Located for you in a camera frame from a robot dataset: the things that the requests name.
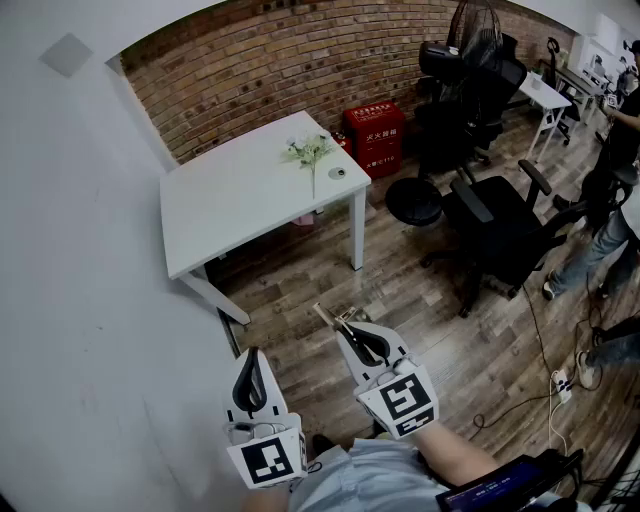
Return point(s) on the person's black shoe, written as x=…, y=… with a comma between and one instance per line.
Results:
x=322, y=444

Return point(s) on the small white desk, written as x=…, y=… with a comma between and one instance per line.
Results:
x=542, y=95

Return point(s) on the square white wall panel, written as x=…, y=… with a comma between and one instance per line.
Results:
x=66, y=55

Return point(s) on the small white plant pot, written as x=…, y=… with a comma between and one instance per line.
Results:
x=536, y=81

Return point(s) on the red fire extinguisher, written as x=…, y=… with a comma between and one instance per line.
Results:
x=344, y=145

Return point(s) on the black high-back office chair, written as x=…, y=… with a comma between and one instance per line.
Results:
x=554, y=62

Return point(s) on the black standing fan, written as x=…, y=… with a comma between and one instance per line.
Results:
x=475, y=45

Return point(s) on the person's light shirt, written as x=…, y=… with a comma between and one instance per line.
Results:
x=360, y=480

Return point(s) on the black padded office chair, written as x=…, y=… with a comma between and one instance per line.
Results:
x=495, y=225

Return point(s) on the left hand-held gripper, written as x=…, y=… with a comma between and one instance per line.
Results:
x=280, y=450

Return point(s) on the white power strip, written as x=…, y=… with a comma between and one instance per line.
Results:
x=562, y=385

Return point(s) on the black mesh office chair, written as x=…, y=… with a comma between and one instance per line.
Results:
x=500, y=90

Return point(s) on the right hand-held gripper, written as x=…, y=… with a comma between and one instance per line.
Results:
x=405, y=400

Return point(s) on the black tablet holder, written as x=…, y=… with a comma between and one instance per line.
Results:
x=565, y=467

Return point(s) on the small pink box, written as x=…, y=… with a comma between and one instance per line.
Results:
x=305, y=219

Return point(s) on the black tablet screen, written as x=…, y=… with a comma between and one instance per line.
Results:
x=492, y=487

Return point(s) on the person's right forearm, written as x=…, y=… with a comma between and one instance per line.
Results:
x=460, y=452

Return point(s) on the red fire extinguisher cabinet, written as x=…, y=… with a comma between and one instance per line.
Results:
x=375, y=137

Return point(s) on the white table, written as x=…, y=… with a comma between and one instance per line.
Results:
x=250, y=200

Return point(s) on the dark top desk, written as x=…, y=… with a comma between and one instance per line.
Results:
x=582, y=82

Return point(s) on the small wooden clip object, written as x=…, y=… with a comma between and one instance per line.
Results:
x=337, y=316

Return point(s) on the artificial white flower sprig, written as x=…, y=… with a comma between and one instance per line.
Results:
x=306, y=150

